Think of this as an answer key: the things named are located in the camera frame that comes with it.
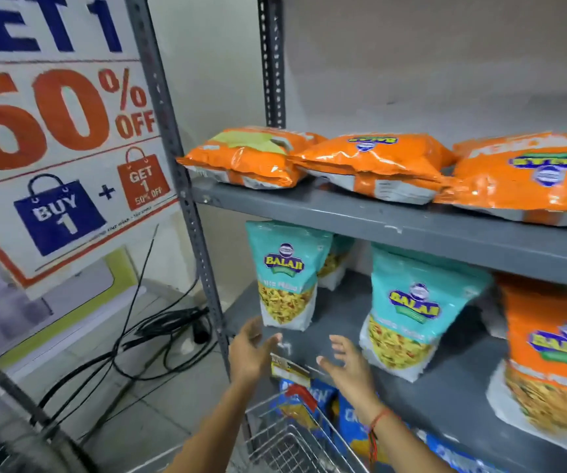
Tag person's right hand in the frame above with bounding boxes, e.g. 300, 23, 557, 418
316, 334, 382, 417

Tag person's left hand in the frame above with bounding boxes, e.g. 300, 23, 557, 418
229, 317, 283, 388

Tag person's left forearm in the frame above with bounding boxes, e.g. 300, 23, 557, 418
164, 380, 259, 473

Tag person's right forearm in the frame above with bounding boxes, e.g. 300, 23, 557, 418
365, 408, 456, 473

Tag blue snack packet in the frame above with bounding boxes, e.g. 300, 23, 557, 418
414, 428, 506, 473
277, 378, 339, 441
337, 393, 380, 461

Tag yellow shelf price tag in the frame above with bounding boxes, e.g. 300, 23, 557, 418
270, 353, 313, 389

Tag black power plug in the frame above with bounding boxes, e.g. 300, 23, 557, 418
192, 319, 213, 346

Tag small teal snack pouch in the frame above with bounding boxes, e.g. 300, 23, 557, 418
318, 234, 356, 292
245, 220, 334, 332

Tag large teal snack pouch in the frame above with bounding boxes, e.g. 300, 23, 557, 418
359, 243, 494, 384

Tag grey metal shelf board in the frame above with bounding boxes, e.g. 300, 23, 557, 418
191, 176, 567, 292
224, 270, 567, 473

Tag grey perforated metal upright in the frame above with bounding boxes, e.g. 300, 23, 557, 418
125, 0, 233, 376
257, 0, 287, 130

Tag orange packet with green patch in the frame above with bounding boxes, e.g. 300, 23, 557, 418
176, 126, 327, 190

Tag standing orange snack pouch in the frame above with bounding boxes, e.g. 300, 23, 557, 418
485, 273, 567, 452

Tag purple poster with yellow border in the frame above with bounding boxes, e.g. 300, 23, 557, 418
0, 236, 140, 372

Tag dark metal pole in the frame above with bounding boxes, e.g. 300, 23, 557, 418
0, 337, 101, 473

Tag large flat orange snack packet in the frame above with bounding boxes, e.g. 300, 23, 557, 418
433, 132, 567, 227

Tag white promotional offer sign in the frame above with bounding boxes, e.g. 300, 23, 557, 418
0, 0, 178, 301

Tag red plastic basket handle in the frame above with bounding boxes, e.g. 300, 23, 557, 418
285, 384, 319, 415

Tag red thread wrist bracelet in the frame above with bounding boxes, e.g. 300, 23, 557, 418
367, 407, 393, 466

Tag silver wire shopping basket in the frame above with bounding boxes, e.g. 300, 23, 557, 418
236, 389, 369, 473

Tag thick black cable bundle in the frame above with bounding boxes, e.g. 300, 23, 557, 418
34, 281, 220, 429

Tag thin black cable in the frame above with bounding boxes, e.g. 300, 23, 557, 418
111, 224, 160, 357

